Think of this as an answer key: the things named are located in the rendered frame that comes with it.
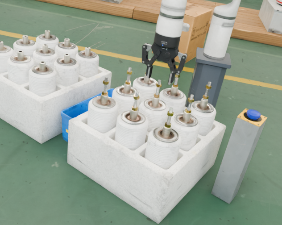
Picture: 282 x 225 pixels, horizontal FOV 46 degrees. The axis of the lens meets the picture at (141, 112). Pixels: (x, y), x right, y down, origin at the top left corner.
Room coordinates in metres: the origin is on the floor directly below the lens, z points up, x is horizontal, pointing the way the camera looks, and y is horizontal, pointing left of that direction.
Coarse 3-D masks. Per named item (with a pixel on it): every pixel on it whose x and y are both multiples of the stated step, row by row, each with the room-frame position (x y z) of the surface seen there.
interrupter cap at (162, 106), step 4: (148, 100) 0.98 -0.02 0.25; (160, 100) 0.99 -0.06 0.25; (144, 104) 0.95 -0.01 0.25; (148, 104) 0.95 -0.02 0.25; (160, 104) 0.97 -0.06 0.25; (164, 104) 0.97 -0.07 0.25; (148, 108) 0.93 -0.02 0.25; (152, 108) 0.93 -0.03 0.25; (156, 108) 0.93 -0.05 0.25; (160, 108) 0.94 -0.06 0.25; (164, 108) 0.94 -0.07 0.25
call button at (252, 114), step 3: (249, 111) 0.88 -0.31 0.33; (252, 111) 0.88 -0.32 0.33; (255, 111) 0.88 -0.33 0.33; (249, 114) 0.86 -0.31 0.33; (252, 114) 0.86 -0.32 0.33; (255, 114) 0.86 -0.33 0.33; (258, 114) 0.87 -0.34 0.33; (249, 117) 0.86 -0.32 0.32; (252, 117) 0.86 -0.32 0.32; (255, 117) 0.85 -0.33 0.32; (258, 117) 0.86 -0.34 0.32
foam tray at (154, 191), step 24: (72, 120) 0.90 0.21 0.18; (72, 144) 0.88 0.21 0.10; (96, 144) 0.83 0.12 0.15; (120, 144) 0.81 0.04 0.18; (144, 144) 0.83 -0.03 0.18; (216, 144) 0.98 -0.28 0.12; (96, 168) 0.83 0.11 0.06; (120, 168) 0.78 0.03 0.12; (144, 168) 0.74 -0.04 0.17; (192, 168) 0.83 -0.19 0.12; (120, 192) 0.77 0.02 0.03; (144, 192) 0.73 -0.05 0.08; (168, 192) 0.71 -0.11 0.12
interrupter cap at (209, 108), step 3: (195, 102) 1.02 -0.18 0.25; (198, 102) 1.02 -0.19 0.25; (192, 105) 0.99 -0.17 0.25; (195, 105) 1.00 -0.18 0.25; (198, 105) 1.01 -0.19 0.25; (207, 105) 1.01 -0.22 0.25; (210, 105) 1.02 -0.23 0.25; (195, 108) 0.98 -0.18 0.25; (198, 108) 0.98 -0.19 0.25; (201, 108) 0.99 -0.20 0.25; (207, 108) 1.00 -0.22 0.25; (210, 108) 0.99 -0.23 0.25; (213, 108) 1.00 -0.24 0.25; (201, 111) 0.96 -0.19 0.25; (204, 111) 0.97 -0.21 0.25; (207, 111) 0.97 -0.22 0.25; (210, 111) 0.97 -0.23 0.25
